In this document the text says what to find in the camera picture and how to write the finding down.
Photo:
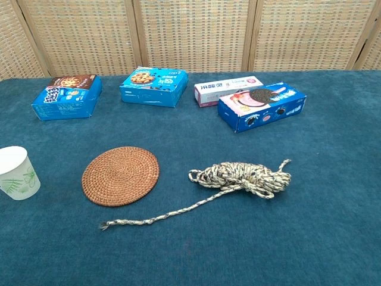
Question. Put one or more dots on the white paper cup green leaves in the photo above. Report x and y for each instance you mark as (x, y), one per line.
(17, 175)

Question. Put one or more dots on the round woven rattan mat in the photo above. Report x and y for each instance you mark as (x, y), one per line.
(120, 176)

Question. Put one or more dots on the white and pink slim box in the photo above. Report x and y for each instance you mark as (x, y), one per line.
(214, 89)

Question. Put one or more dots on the blue chocolate chip cookie box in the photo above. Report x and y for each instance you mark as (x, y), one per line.
(153, 88)

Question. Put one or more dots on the blue sandwich cookie box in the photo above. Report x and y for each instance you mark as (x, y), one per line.
(262, 107)

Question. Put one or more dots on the dark teal tablecloth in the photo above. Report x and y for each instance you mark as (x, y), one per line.
(208, 238)

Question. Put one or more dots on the woven rattan folding screen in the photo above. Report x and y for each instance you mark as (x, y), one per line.
(190, 34)

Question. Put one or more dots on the blue cookie box brown print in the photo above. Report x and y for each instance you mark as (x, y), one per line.
(67, 98)

